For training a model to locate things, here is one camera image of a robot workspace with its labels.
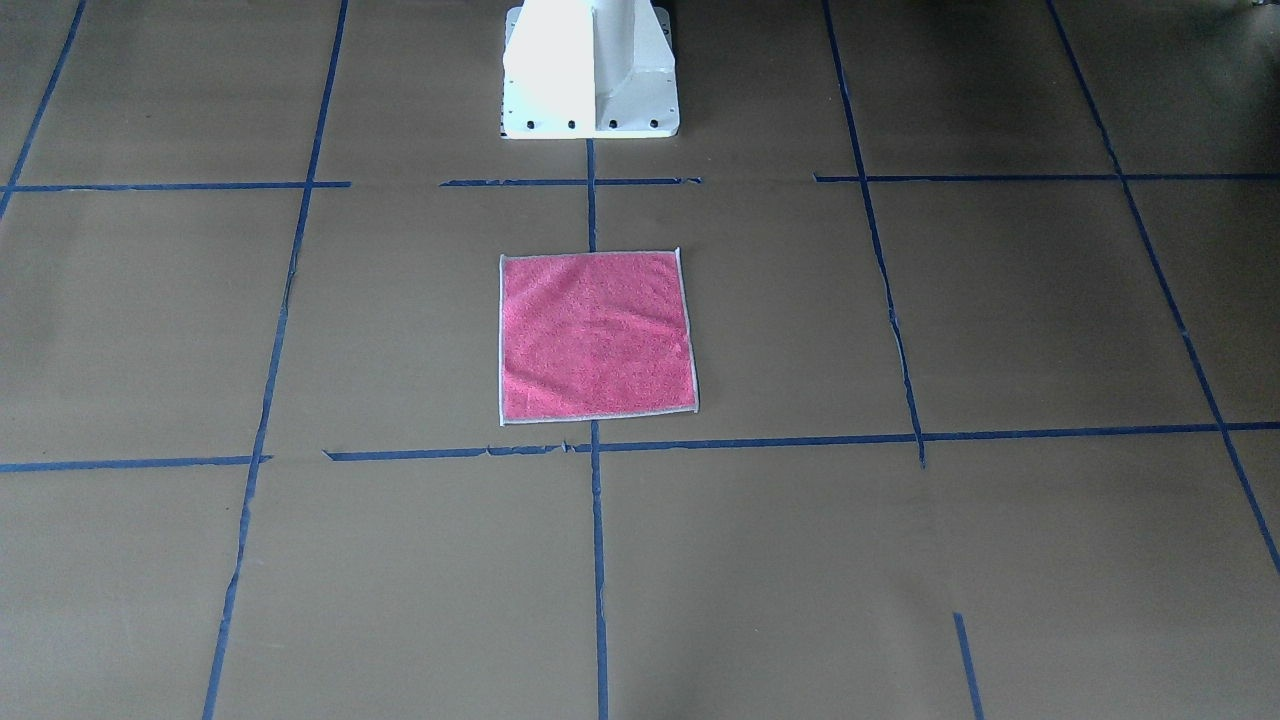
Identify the pink towel with grey edge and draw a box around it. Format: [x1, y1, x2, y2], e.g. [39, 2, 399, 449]
[497, 249, 700, 427]

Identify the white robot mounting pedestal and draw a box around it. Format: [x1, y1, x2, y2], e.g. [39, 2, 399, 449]
[500, 1, 681, 140]

